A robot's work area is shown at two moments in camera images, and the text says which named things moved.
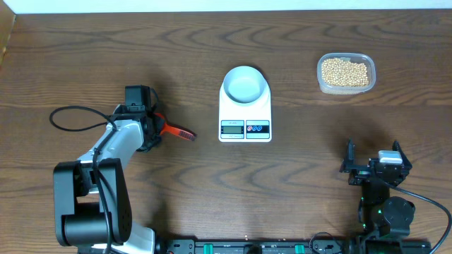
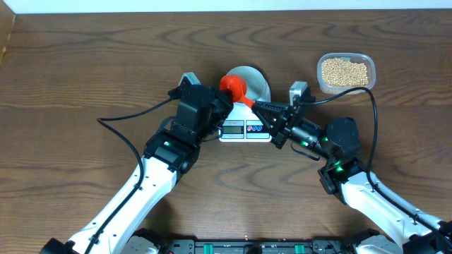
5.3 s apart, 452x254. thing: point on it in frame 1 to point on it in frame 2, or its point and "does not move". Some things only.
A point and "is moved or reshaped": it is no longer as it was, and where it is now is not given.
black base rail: [270, 246] does not move
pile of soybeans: [340, 73] does not move
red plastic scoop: [174, 130] is moved or reshaped
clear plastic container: [345, 73] does not move
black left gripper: [159, 124] to [214, 98]
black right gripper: [360, 173] to [280, 135]
